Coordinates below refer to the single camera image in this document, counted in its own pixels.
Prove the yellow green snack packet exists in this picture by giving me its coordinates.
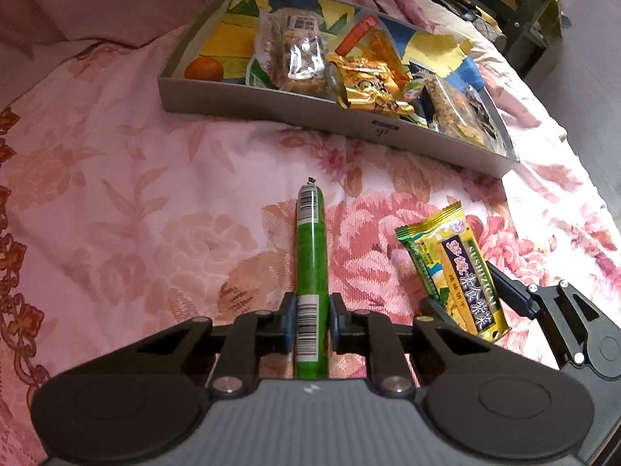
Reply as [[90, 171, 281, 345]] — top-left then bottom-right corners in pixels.
[[396, 202, 510, 342]]

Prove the green sausage stick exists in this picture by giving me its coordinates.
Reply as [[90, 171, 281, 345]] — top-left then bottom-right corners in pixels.
[[295, 178, 330, 380]]

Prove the peanut brittle clear packet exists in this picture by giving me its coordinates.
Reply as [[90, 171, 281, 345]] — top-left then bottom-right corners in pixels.
[[424, 75, 488, 149]]

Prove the golden foil snack packet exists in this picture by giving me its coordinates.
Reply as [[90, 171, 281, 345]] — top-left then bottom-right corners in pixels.
[[327, 54, 415, 118]]

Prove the small orange fruit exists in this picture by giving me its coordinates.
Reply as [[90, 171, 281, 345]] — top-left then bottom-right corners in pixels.
[[183, 56, 224, 82]]

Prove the orange candy clear bag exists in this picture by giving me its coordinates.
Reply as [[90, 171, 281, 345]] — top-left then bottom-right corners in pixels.
[[335, 13, 409, 89]]

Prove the mixed nut bar packet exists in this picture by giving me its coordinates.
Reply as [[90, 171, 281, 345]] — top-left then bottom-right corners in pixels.
[[253, 7, 333, 99]]

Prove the dark dried plum packet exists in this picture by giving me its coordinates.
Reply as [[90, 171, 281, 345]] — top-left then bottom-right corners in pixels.
[[465, 84, 504, 154]]

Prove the white red snack pouch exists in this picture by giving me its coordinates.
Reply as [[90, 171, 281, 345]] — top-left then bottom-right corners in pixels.
[[245, 56, 278, 89]]

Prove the grey cardboard tray box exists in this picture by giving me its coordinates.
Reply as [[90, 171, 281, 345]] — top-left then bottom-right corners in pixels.
[[158, 0, 518, 177]]

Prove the pink floral bed blanket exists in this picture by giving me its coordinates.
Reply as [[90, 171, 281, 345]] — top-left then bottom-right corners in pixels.
[[1, 1, 620, 465]]

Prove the dark handbag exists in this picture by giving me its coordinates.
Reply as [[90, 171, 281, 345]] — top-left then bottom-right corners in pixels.
[[432, 0, 506, 47]]

